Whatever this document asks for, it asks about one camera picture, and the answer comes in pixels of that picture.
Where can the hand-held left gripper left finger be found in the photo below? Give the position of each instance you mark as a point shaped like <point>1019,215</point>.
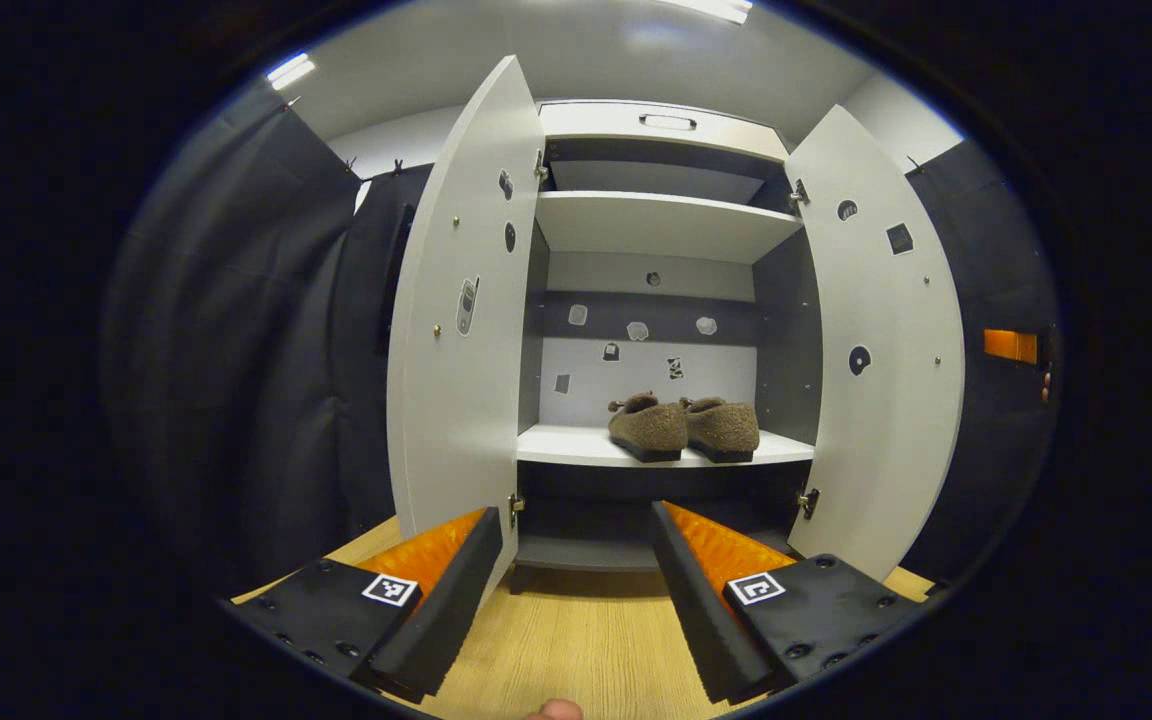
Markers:
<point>446,610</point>

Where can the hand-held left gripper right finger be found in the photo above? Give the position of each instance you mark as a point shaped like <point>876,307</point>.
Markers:
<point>701,610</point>

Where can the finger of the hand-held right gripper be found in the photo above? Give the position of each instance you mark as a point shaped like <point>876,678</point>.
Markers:
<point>1011,346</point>

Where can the small ceiling light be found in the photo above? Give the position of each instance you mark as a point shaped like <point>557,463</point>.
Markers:
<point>291,70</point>

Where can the brown fuzzy shoe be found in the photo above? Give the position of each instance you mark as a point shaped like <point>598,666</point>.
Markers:
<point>728,425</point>
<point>648,425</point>

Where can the long ceiling light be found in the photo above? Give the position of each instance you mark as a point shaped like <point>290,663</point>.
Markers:
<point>711,8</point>

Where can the white cabinet door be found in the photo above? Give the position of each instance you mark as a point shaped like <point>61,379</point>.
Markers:
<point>886,450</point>
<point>456,430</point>

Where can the metal door hinge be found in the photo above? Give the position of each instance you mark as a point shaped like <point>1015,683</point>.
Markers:
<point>809,501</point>
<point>798,193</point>
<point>515,506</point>
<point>540,168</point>

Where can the white cabinet drawer front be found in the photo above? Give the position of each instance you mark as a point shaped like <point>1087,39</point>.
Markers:
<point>596,122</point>

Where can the grey cabinet base board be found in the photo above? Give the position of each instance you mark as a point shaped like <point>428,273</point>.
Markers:
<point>586,552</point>

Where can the white cabinet shelf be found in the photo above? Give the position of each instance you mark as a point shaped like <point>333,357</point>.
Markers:
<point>666,225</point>
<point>566,447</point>

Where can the white shoe cabinet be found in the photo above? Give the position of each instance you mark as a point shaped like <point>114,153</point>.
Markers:
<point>656,225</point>

